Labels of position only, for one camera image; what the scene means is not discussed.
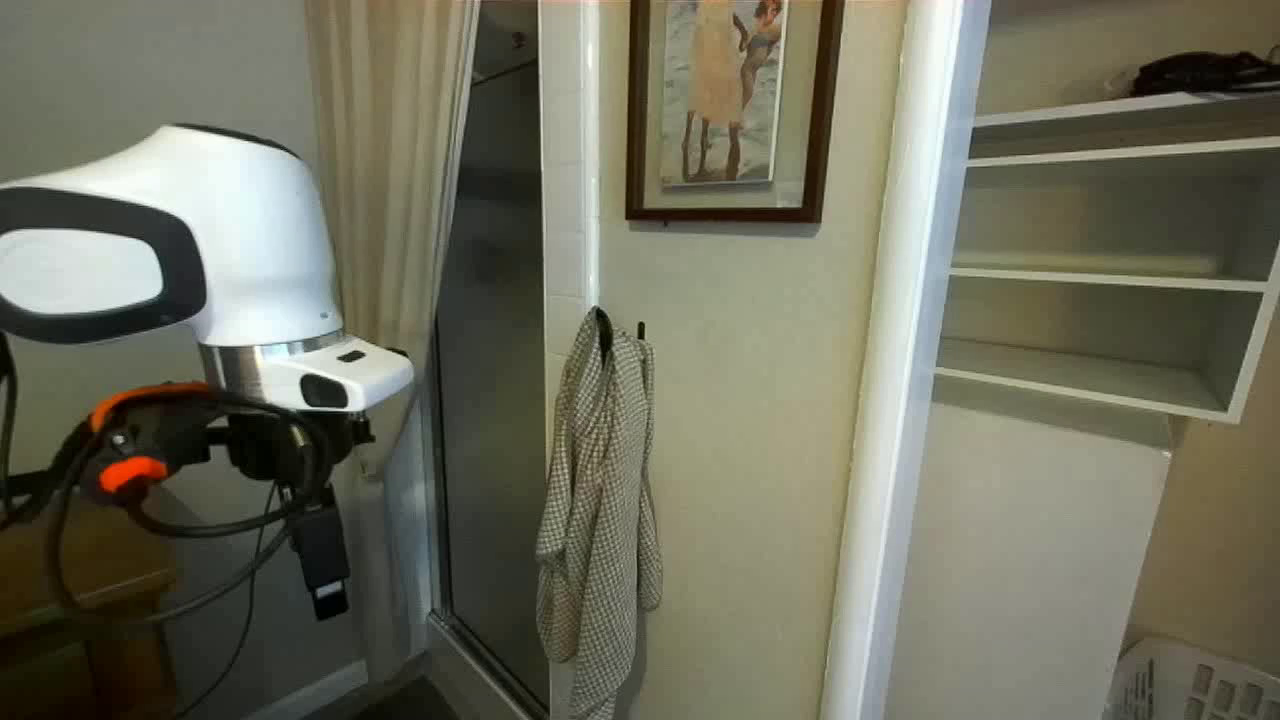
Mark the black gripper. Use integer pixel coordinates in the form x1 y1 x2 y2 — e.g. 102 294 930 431
216 401 380 622

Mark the checkered beige cloth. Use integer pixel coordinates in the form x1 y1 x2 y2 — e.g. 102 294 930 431
533 308 669 720

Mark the glass shower door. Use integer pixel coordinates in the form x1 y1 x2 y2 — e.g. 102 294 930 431
427 0 557 720

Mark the brown wooden cabinet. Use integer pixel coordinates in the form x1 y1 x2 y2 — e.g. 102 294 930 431
0 491 183 720

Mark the beige curtain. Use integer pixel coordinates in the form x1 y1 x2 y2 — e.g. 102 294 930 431
303 0 483 689

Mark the dark framed picture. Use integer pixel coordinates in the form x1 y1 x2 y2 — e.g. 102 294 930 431
621 0 847 228

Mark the white shelf unit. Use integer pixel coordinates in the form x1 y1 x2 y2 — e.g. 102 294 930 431
930 83 1280 431

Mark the white plastic laundry basket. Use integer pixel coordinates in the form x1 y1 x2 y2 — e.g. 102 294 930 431
1100 632 1280 720

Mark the black item on shelf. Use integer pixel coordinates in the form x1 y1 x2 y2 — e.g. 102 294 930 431
1124 46 1280 100

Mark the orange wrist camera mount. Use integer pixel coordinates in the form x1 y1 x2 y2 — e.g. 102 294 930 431
82 378 221 504

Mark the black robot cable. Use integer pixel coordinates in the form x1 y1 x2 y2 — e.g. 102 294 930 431
0 332 340 720

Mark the black spiral wall hook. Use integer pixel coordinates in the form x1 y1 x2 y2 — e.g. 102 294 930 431
587 303 652 358

